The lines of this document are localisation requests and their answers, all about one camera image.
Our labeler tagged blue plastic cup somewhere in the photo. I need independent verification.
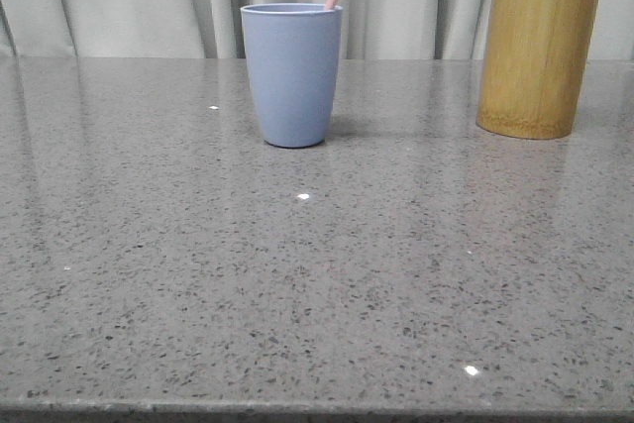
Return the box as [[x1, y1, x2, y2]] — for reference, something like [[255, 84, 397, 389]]
[[241, 3, 343, 149]]

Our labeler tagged bamboo cylinder holder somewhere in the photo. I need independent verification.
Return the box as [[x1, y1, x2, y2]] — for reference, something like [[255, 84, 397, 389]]
[[476, 0, 598, 140]]

